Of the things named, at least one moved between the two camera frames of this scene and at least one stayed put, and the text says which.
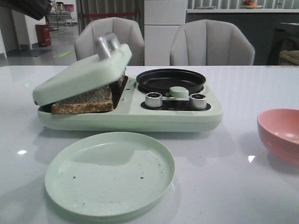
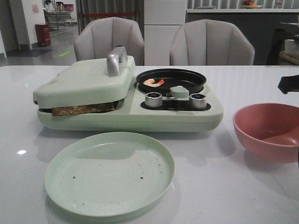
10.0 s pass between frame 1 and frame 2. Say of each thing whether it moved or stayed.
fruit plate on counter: stayed
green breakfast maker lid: moved
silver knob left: stayed
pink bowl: moved
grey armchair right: stayed
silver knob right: stayed
